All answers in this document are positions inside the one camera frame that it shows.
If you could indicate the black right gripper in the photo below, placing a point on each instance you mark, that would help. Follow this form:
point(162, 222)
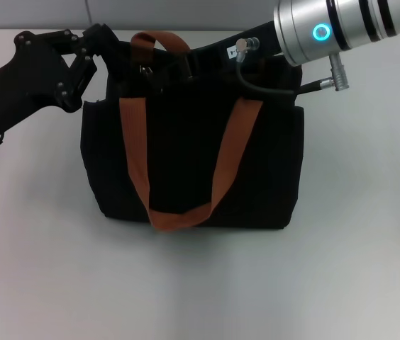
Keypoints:
point(217, 47)

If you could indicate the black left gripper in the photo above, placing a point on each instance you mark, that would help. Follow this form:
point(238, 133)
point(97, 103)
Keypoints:
point(19, 81)

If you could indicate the silver metal zipper pull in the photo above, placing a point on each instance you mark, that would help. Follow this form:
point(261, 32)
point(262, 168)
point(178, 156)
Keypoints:
point(146, 71)

